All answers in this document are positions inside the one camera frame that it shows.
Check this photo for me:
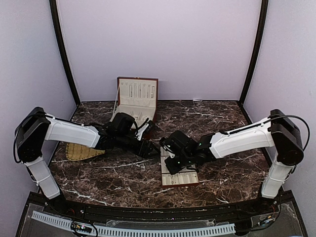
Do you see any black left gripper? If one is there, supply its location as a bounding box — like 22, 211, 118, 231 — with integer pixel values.
116, 133, 161, 159

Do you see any brown jewelry display tray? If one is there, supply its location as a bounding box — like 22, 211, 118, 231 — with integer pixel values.
160, 147, 199, 188

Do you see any red wooden jewelry box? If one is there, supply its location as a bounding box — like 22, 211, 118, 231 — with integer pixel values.
112, 77, 158, 126

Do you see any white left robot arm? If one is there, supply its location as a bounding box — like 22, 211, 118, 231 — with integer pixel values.
13, 107, 160, 215

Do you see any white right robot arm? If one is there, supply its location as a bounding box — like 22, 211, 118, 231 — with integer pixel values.
159, 109, 307, 214

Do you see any woven bamboo tray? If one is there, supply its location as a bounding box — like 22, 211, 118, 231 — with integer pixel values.
66, 143, 105, 161

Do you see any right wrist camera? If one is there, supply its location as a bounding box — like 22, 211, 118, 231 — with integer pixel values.
159, 130, 197, 156

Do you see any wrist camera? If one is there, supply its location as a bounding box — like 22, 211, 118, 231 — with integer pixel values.
159, 130, 197, 156
112, 112, 155, 139

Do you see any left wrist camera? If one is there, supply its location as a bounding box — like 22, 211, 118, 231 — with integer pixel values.
112, 112, 155, 139

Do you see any white slotted cable duct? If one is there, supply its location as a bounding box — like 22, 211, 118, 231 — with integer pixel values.
31, 211, 236, 237

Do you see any black left frame post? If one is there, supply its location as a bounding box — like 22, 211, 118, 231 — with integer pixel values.
49, 0, 81, 107

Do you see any black frame post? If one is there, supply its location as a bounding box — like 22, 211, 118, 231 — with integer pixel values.
238, 0, 269, 107
49, 0, 81, 107

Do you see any black right frame post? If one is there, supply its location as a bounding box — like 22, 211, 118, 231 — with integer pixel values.
238, 0, 269, 107

